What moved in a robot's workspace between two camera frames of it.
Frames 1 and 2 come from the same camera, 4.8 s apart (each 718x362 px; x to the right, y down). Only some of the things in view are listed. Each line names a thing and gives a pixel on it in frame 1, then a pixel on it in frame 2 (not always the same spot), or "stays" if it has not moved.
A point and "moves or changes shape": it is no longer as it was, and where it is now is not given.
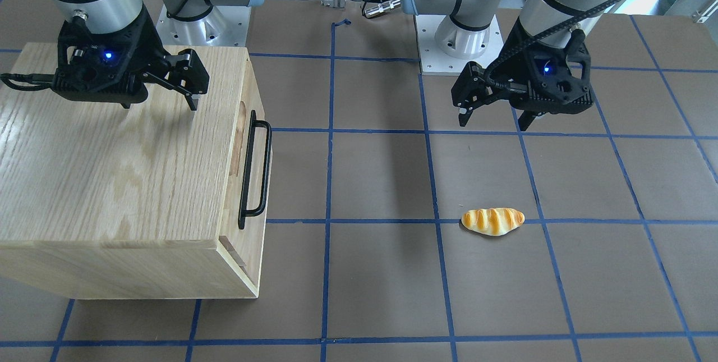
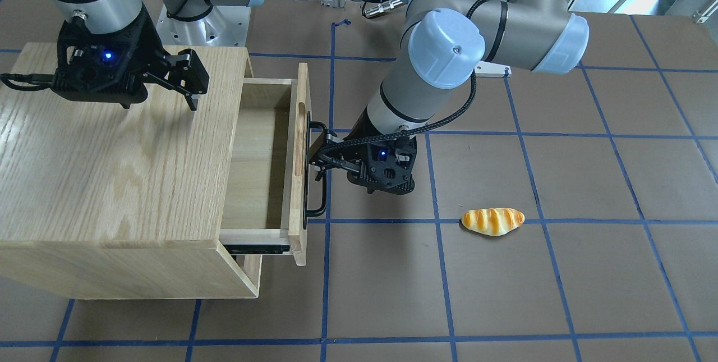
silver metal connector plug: (392, 4) stays
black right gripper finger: (186, 73) stays
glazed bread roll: (492, 221) stays
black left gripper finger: (470, 90) to (320, 164)
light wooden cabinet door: (244, 222) moves or changes shape
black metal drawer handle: (243, 213) to (307, 211)
